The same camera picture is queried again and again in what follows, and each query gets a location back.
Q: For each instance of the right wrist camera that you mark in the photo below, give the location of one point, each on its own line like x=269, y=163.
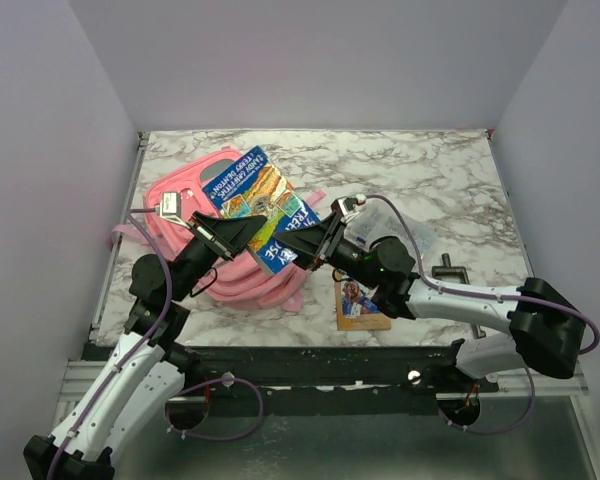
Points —
x=348, y=208

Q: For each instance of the black metal clamp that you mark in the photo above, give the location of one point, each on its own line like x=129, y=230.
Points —
x=445, y=270

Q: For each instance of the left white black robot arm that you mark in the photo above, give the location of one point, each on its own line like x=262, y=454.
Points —
x=147, y=367

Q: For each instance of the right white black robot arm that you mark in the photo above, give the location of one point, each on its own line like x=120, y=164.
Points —
x=533, y=325

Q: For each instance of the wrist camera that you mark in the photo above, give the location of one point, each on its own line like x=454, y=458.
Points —
x=169, y=207
x=348, y=208

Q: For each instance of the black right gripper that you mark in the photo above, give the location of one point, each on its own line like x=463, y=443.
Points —
x=306, y=242

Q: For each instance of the pink student backpack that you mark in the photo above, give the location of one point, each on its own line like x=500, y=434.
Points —
x=239, y=283

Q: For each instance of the blue treehouse book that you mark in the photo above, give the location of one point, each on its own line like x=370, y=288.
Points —
x=253, y=185

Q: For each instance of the aluminium rail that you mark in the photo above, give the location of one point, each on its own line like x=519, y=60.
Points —
x=79, y=375

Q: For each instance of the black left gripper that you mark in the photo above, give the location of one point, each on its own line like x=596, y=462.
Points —
x=234, y=232

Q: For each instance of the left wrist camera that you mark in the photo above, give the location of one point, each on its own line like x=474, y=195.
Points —
x=169, y=207

